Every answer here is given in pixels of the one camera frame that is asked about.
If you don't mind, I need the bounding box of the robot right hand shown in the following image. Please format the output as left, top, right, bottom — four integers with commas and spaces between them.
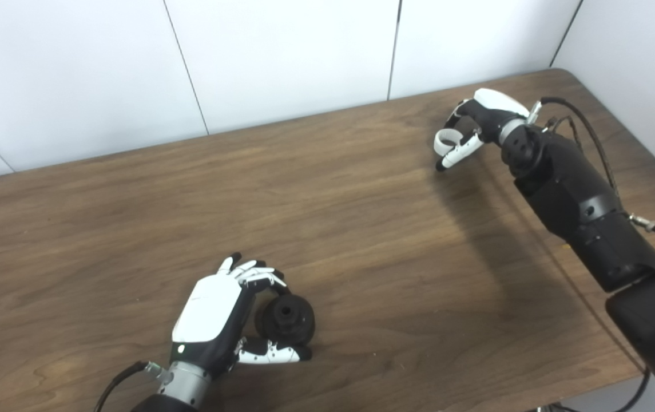
434, 88, 531, 172

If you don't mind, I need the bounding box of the round black part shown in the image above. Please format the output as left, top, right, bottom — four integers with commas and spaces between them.
255, 294, 316, 347

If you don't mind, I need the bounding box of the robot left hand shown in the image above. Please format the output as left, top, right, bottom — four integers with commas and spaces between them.
170, 252, 312, 378

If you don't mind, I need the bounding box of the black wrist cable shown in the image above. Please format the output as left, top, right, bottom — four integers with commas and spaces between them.
93, 360, 173, 412
531, 96, 620, 198

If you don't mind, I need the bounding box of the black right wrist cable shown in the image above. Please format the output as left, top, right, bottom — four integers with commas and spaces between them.
531, 96, 620, 198

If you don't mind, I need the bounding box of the white ring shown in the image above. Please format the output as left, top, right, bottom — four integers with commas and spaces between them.
434, 129, 477, 156

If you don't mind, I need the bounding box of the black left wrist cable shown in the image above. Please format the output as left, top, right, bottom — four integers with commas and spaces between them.
93, 360, 173, 412

